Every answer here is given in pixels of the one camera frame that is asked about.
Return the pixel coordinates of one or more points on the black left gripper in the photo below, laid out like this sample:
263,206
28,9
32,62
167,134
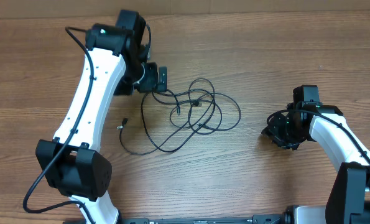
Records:
161,79

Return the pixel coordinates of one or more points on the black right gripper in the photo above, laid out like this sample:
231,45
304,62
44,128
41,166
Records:
278,137

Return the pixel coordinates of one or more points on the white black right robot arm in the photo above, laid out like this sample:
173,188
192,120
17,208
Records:
306,118

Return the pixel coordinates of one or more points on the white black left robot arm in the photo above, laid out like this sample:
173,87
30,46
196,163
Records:
116,63

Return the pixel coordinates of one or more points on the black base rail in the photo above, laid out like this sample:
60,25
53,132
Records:
200,220

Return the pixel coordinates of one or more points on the brown cardboard wall panel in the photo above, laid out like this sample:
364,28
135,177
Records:
23,9

